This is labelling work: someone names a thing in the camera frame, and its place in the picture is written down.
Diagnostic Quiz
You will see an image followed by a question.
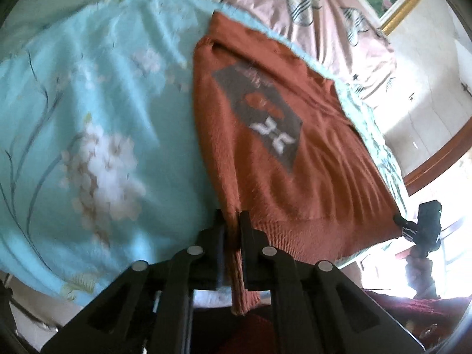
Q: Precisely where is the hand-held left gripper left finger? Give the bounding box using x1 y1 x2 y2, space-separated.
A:
40 209 226 354

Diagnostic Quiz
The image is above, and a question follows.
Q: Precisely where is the orange knit sweater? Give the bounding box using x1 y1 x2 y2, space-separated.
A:
192 11 403 316

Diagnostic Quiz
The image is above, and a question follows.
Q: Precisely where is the pink fish print quilt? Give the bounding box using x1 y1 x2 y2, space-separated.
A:
147 0 399 99

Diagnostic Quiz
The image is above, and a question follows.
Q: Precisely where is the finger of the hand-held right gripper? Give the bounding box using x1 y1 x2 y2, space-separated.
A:
394 214 419 242

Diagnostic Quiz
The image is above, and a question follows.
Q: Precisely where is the white bed sheet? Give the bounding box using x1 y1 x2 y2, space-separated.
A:
0 269 97 342

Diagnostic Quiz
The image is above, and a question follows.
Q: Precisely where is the brown wooden trim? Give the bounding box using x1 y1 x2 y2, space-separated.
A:
403 118 472 197

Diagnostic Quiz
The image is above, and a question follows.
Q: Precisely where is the light blue floral blanket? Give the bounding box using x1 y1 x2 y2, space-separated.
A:
0 0 411 306

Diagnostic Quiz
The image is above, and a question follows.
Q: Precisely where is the person's right hand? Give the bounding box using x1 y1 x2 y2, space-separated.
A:
405 247 439 299

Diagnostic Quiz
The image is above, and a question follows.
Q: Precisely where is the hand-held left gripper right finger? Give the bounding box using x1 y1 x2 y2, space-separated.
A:
239 210 425 354

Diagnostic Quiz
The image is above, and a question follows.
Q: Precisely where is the dark red cloth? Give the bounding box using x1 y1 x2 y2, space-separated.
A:
363 289 472 342

